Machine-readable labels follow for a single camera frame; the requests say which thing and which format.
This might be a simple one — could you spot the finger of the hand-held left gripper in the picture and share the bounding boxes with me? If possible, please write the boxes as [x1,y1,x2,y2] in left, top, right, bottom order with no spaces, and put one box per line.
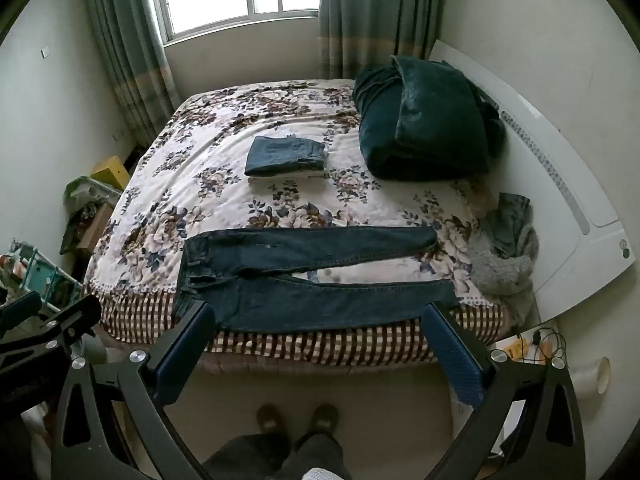
[0,294,102,361]
[0,290,44,333]

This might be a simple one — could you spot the brown checked bed sheet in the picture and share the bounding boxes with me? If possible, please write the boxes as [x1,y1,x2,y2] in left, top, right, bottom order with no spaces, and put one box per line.
[100,292,516,368]

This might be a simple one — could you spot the cardboard box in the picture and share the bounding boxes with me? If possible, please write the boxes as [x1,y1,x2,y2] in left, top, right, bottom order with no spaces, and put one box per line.
[75,204,116,256]

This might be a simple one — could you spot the black cable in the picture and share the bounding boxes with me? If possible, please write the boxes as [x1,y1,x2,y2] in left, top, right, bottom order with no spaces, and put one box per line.
[517,327,568,366]

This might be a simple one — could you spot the folded dark blue jeans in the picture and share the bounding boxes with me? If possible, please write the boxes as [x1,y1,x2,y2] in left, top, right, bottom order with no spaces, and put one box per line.
[244,136,328,177]

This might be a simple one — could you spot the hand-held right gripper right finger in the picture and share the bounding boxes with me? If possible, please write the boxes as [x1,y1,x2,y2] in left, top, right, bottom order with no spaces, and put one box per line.
[421,301,586,480]

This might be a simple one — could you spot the person's right leg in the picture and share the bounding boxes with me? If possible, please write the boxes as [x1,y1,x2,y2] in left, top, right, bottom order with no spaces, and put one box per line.
[285,432,351,480]

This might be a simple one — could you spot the teal storage rack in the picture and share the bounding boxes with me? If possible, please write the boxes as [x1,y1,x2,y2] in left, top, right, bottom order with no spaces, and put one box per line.
[0,239,83,311]

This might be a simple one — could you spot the dark blue jeans pants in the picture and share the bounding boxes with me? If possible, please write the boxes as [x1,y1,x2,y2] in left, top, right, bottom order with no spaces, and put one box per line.
[172,225,461,335]

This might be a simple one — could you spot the white paper roll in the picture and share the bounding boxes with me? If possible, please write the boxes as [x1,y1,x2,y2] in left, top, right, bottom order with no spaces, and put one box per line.
[570,357,612,396]

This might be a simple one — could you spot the brown slipper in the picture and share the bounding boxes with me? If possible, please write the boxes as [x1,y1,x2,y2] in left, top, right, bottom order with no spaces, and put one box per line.
[306,404,340,436]
[256,404,292,436]

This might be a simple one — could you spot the fluffy grey cloth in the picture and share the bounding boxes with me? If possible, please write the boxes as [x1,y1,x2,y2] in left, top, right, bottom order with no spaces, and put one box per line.
[470,230,540,307]

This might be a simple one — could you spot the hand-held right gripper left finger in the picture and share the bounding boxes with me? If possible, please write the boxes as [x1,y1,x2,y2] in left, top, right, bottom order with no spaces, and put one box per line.
[50,300,217,480]

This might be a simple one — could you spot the grey green garment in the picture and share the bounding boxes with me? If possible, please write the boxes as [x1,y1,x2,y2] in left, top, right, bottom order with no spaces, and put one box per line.
[487,192,533,258]

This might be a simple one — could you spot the floral bedspread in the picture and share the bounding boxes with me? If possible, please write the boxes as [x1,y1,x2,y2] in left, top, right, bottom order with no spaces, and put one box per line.
[82,79,538,311]

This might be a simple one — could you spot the white headboard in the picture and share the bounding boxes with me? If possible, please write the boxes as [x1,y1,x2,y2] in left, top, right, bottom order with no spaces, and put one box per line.
[430,40,640,321]

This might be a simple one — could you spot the green striped curtain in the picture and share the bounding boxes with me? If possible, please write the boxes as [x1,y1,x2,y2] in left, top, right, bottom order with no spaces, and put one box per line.
[318,0,448,81]
[82,0,183,148]

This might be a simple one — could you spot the yellow box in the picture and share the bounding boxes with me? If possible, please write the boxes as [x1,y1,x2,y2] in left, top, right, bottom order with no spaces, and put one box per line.
[91,156,132,191]

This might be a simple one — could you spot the orange paper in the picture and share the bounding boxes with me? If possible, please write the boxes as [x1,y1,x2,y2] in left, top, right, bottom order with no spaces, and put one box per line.
[500,337,531,361]

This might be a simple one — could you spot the dark green blanket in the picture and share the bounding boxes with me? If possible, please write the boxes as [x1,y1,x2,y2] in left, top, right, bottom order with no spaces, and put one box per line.
[351,55,506,181]

